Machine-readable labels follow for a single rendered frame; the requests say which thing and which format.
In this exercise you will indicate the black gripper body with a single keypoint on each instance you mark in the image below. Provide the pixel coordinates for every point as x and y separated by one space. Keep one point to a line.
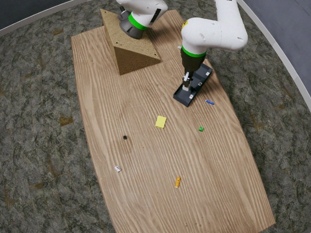
190 68

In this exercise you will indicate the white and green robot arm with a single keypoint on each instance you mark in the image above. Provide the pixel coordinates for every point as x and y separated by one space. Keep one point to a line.
198 34

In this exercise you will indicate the black rack of bins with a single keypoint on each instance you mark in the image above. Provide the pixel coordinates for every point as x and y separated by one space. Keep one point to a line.
199 78

